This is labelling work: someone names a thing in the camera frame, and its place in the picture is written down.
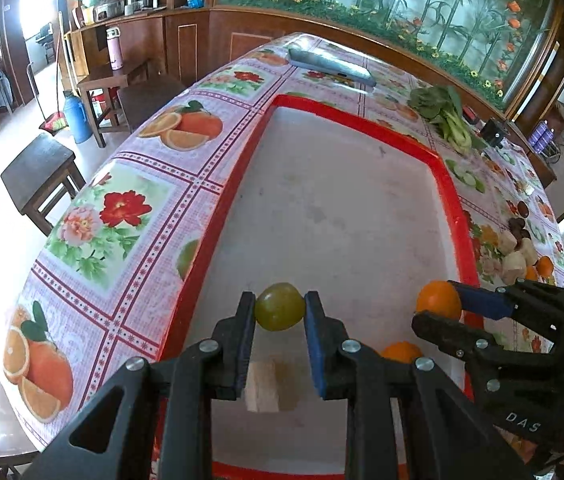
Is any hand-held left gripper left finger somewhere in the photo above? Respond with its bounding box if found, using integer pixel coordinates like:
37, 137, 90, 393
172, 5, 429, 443
22, 291, 257, 480

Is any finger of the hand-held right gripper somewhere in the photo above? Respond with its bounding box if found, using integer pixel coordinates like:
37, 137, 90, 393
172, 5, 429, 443
450, 280, 564, 356
412, 311, 553, 397

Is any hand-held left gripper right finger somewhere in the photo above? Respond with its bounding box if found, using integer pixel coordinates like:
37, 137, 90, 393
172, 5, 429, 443
304, 290, 532, 480

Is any green lime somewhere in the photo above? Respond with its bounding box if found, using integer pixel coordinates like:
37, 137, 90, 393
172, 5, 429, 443
254, 282, 307, 332

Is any red tray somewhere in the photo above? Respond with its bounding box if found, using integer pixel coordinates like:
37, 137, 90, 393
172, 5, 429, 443
154, 94, 482, 480

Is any flower printed tablecloth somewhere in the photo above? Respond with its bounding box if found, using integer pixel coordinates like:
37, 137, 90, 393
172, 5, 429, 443
0, 32, 564, 461

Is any small black box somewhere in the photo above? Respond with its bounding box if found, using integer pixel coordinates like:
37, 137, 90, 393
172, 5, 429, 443
482, 119, 506, 148

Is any purple bottle pack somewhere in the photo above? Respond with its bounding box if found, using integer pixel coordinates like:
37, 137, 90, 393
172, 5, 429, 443
532, 120, 557, 153

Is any green bok choy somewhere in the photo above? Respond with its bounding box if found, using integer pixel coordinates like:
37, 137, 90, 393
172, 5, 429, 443
408, 85, 487, 156

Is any dark wooden stool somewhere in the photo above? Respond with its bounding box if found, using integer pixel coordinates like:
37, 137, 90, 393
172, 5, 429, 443
117, 74, 187, 133
1, 132, 87, 237

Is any blue thermos jug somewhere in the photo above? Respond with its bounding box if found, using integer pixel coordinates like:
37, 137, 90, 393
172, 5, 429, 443
62, 91, 94, 145

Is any red broom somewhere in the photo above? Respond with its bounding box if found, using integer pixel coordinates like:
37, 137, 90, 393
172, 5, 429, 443
38, 10, 70, 135

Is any brown wooden side table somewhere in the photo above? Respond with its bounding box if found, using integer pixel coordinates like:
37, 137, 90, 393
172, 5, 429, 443
76, 57, 153, 148

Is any brown wooden cabinet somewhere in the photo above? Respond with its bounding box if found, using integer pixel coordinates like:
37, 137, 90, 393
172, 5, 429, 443
57, 5, 512, 126

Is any pink bottle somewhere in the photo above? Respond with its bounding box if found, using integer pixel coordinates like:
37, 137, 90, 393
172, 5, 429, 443
106, 26, 124, 71

